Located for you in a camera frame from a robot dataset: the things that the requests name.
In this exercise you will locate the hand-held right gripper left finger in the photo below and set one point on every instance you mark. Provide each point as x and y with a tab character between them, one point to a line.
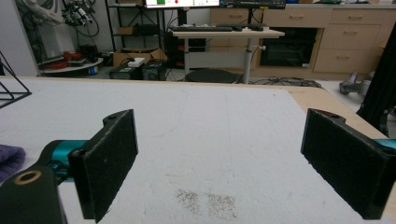
102	168

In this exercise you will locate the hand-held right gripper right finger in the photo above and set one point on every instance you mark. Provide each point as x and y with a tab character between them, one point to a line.
345	158

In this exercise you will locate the white mat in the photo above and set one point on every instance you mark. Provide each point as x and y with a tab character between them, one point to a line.
174	149

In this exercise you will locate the grey handheld vacuum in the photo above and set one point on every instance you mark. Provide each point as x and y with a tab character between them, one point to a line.
355	84

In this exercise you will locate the purple cloth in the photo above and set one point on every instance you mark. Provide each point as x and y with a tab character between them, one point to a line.
9	161

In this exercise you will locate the round white platform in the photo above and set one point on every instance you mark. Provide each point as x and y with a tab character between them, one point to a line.
71	67

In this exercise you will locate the black computer case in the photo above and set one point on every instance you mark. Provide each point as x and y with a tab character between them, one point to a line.
152	70

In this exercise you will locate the cardboard box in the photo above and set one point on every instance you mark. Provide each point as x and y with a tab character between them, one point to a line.
137	55

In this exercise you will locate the wooden drawer cabinet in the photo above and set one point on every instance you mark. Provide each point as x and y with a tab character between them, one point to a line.
336	40

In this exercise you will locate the black metal shelf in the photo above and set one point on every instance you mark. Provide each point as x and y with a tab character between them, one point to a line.
134	25

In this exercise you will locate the white standing desk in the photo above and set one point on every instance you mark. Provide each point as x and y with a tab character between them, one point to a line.
230	46

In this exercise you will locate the black keyboard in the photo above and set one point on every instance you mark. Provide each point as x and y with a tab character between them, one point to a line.
202	29

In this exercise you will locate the computer monitor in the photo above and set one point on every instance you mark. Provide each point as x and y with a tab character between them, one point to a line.
182	3

